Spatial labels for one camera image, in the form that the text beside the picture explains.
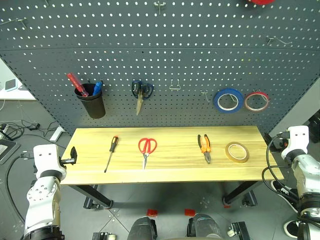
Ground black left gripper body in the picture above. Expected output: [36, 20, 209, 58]
[58, 156, 73, 167]

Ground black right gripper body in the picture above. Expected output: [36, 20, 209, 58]
[270, 131, 291, 151]

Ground dark grey metal pegboard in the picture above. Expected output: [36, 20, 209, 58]
[0, 0, 320, 135]

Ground white pegboard base foot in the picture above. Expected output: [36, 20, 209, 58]
[49, 125, 67, 141]

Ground tan tape roll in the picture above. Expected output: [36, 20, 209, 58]
[224, 141, 250, 164]

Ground red tape roll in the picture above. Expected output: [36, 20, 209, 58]
[243, 91, 270, 113]

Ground black table leg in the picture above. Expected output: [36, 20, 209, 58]
[222, 180, 262, 208]
[71, 184, 114, 210]

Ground black caster wheel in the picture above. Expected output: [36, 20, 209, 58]
[241, 190, 258, 207]
[83, 196, 101, 210]

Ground black and white sneaker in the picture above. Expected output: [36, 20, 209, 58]
[283, 219, 302, 238]
[270, 179, 300, 209]

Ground black plastic holder cup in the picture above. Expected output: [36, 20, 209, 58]
[74, 83, 107, 120]

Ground blue tape roll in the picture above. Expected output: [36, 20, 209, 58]
[213, 87, 245, 114]

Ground black flat floor panel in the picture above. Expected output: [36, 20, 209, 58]
[0, 138, 21, 165]

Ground orange and black pliers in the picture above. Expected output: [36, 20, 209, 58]
[197, 133, 212, 165]

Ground white side table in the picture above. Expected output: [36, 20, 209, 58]
[0, 58, 37, 101]

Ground blue cased device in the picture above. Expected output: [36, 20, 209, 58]
[4, 78, 19, 93]

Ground dark rounded robot foot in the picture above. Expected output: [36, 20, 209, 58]
[186, 213, 222, 240]
[127, 216, 158, 240]

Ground long metal pegboard hook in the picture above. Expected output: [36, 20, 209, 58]
[0, 17, 28, 29]
[265, 36, 293, 47]

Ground metal loop pegboard hook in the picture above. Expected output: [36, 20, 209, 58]
[169, 79, 183, 90]

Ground large red roll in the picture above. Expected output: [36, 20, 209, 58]
[245, 0, 276, 6]

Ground double metal pegboard hook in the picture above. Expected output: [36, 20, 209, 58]
[153, 0, 166, 15]

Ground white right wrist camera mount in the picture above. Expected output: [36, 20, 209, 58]
[281, 125, 310, 154]

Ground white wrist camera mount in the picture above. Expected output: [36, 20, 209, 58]
[281, 125, 310, 154]
[32, 144, 61, 176]

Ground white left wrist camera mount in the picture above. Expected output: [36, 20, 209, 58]
[32, 144, 61, 176]

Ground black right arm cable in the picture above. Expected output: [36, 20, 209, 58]
[261, 134, 301, 213]

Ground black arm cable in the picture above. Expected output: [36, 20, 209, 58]
[261, 134, 301, 213]
[4, 152, 35, 226]

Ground black handled screwdriver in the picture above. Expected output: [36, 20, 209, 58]
[103, 135, 120, 174]

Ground black floor cables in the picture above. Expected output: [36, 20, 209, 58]
[0, 119, 62, 142]

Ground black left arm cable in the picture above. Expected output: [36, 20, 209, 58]
[4, 152, 35, 226]

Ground red handled screwdriver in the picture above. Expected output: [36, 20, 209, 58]
[66, 72, 89, 98]

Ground blue marker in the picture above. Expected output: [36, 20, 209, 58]
[92, 81, 103, 97]

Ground red handled scissors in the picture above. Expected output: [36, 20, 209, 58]
[138, 137, 158, 170]

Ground blue handled scissors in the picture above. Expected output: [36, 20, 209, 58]
[131, 79, 155, 116]

